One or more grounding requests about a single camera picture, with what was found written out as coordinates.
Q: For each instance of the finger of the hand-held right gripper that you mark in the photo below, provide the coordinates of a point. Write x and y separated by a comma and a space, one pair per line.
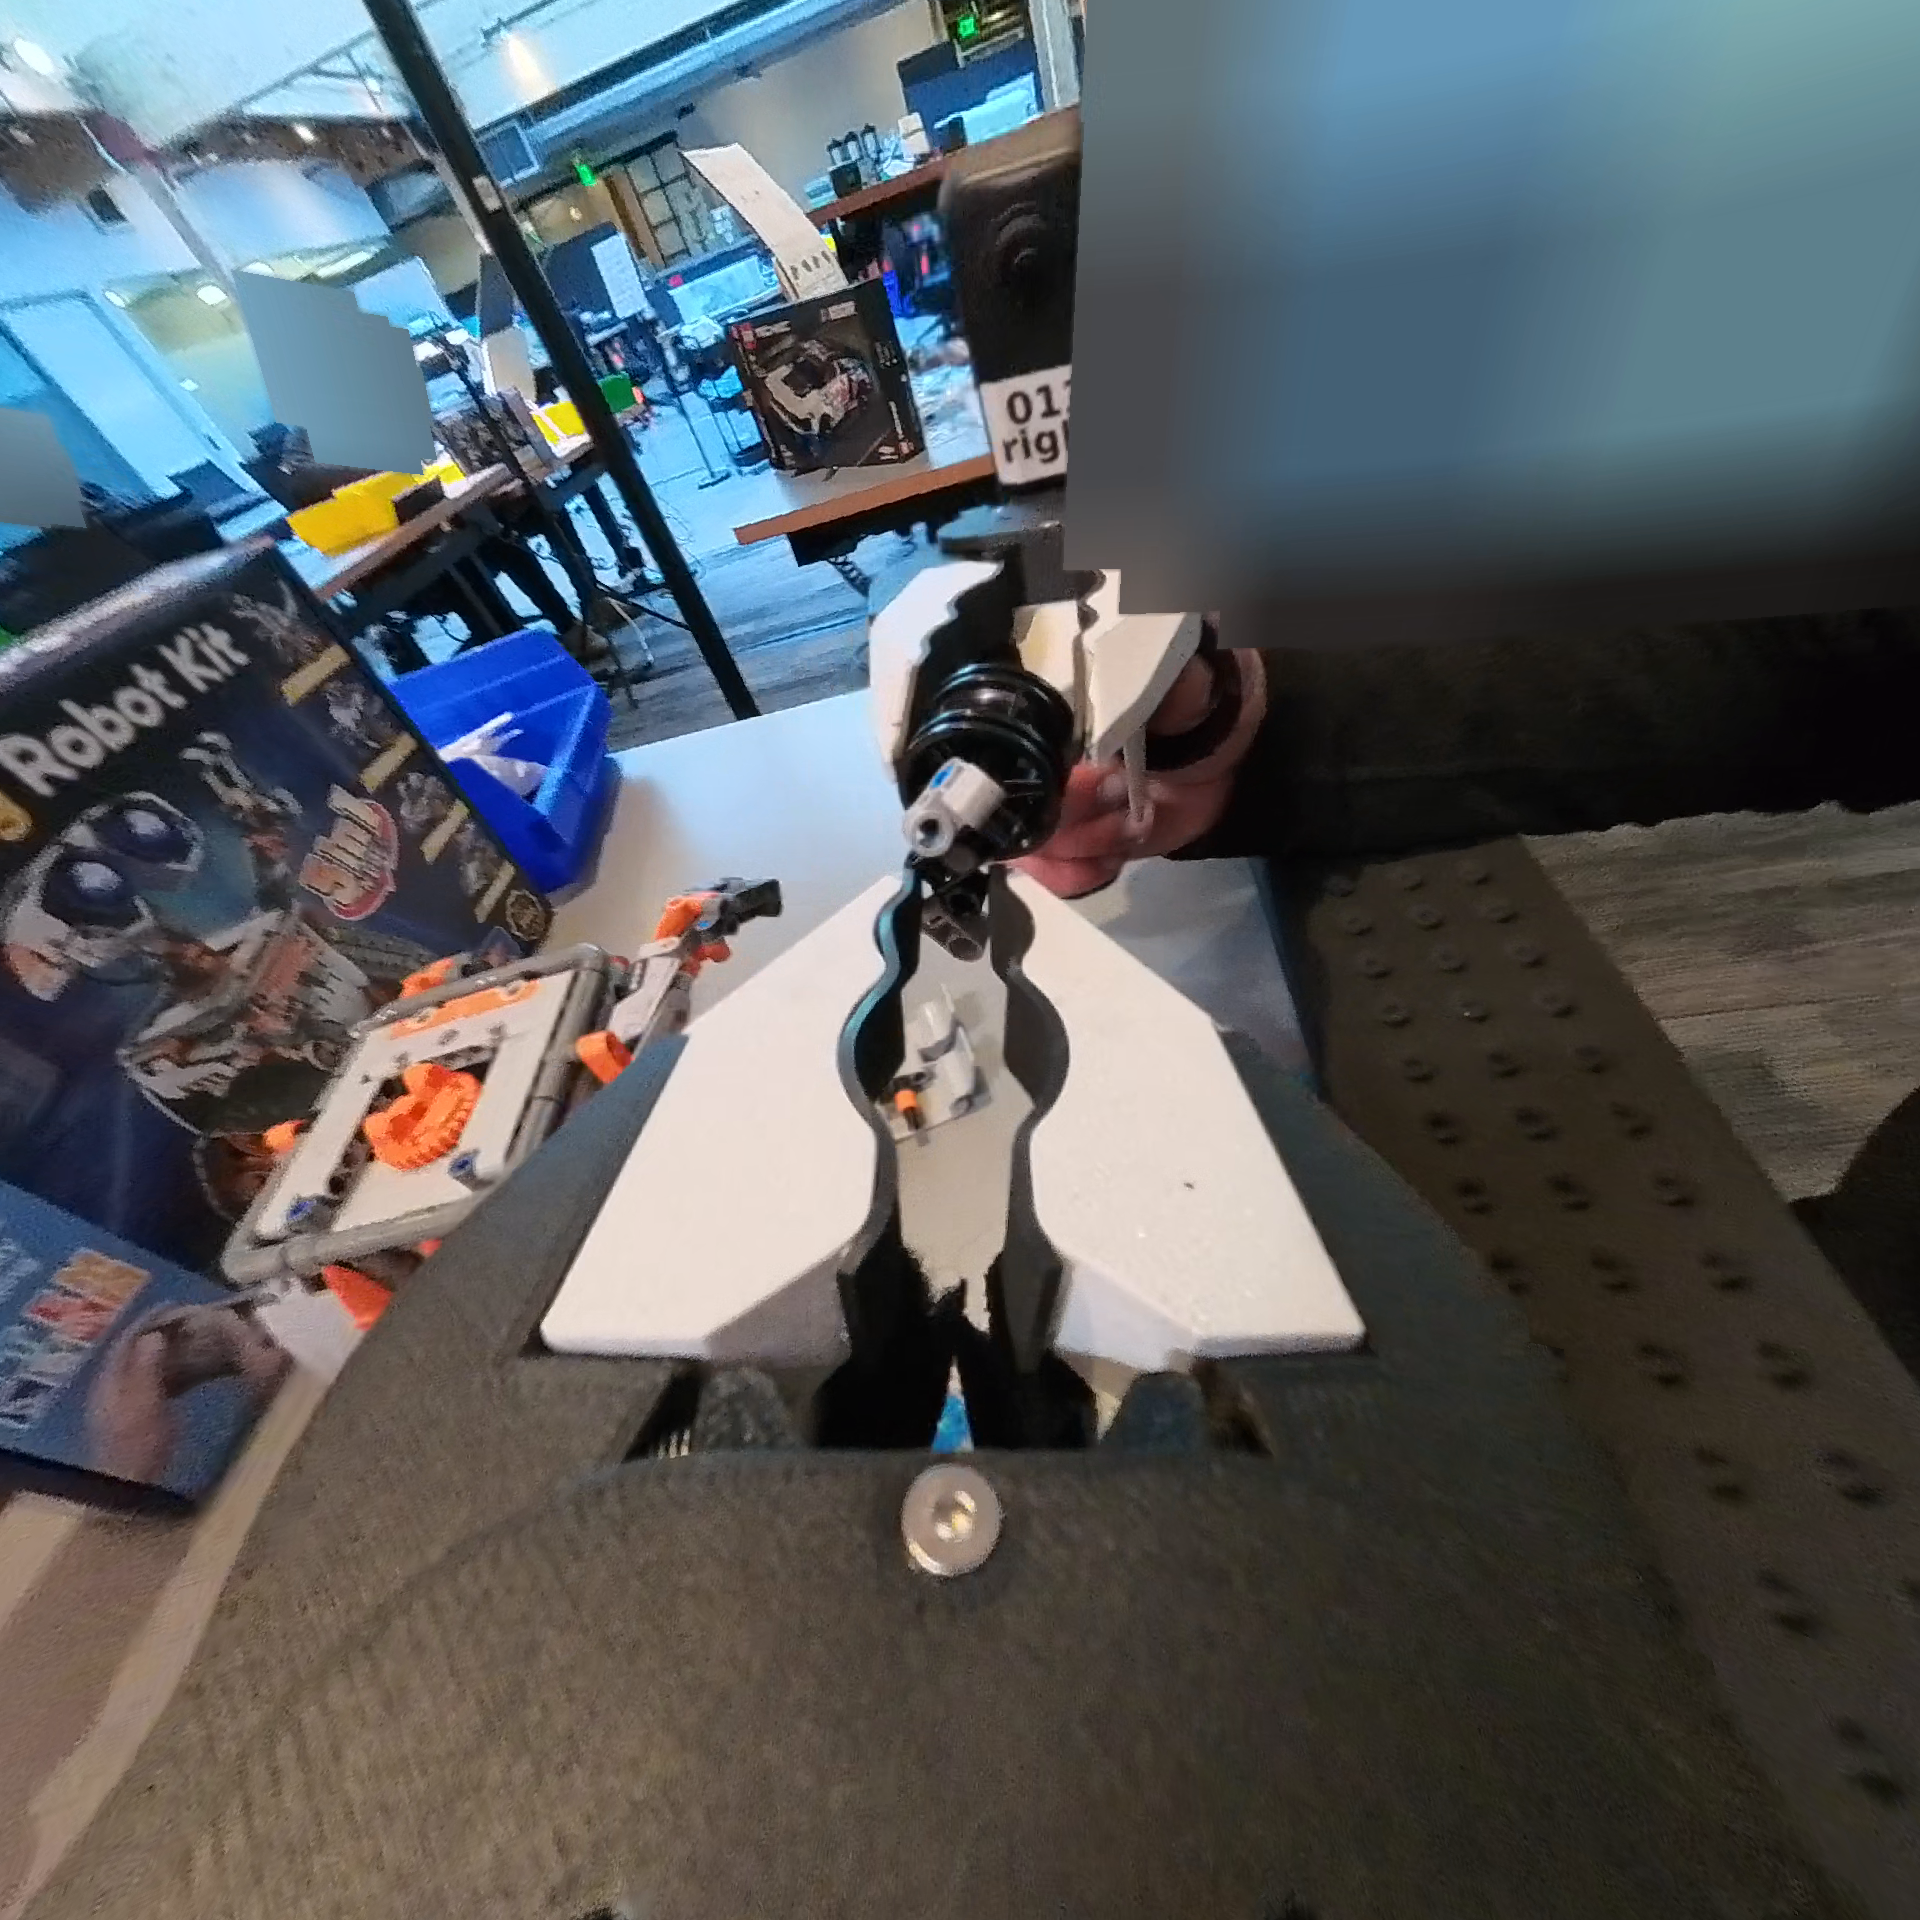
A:
1126, 662
915, 645

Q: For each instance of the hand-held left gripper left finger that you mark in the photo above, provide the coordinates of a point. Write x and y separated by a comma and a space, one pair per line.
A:
737, 1202

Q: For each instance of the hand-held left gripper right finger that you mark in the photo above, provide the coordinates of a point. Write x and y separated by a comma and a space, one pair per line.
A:
1186, 1202

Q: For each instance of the small black wheel assembly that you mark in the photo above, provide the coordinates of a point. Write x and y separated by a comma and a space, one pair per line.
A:
983, 750

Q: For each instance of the small white blue connector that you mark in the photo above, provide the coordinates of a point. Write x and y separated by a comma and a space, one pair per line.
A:
940, 1072

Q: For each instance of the person's right forearm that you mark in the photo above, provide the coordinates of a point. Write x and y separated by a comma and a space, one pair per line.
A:
1591, 736

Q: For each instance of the person's right hand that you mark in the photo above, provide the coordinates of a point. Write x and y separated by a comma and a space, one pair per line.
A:
1186, 796

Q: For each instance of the wooden work table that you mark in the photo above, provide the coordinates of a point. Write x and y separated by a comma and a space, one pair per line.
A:
870, 505

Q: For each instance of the black printed box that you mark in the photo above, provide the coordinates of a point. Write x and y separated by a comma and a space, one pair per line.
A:
833, 377

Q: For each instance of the grey orange tracked toy robot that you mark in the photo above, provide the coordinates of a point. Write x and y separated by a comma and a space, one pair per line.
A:
450, 1096

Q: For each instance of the blue plastic bin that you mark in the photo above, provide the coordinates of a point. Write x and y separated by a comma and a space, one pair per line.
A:
526, 750

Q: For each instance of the black perforated board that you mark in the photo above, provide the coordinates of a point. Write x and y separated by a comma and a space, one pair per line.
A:
1619, 1290

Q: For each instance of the black stand pole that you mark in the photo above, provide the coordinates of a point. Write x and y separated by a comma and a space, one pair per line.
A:
556, 331

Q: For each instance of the blue cardboard box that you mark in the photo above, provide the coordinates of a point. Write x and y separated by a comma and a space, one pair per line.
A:
181, 902

